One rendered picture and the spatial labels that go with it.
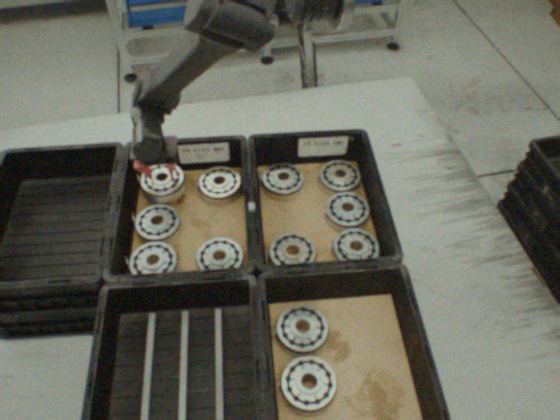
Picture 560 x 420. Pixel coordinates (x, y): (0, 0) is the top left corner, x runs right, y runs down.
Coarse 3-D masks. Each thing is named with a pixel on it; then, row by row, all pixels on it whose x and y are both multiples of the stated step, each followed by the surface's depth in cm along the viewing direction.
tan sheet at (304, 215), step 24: (264, 168) 127; (312, 168) 128; (264, 192) 122; (312, 192) 122; (360, 192) 123; (264, 216) 117; (288, 216) 117; (312, 216) 117; (264, 240) 113; (312, 240) 113
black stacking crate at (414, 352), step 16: (368, 272) 97; (384, 272) 97; (400, 272) 97; (272, 288) 98; (288, 288) 99; (304, 288) 99; (320, 288) 100; (336, 288) 100; (352, 288) 101; (368, 288) 102; (384, 288) 102; (400, 288) 98; (400, 304) 98; (400, 320) 99; (416, 336) 89; (272, 352) 96; (416, 352) 90; (272, 368) 94; (416, 368) 90; (416, 384) 91; (432, 400) 82; (432, 416) 83
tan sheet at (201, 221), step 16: (192, 176) 125; (240, 176) 126; (192, 192) 122; (144, 208) 118; (176, 208) 119; (192, 208) 119; (208, 208) 119; (224, 208) 119; (240, 208) 119; (192, 224) 116; (208, 224) 116; (224, 224) 116; (240, 224) 116; (176, 240) 113; (192, 240) 113; (208, 240) 113; (240, 240) 113; (192, 256) 110
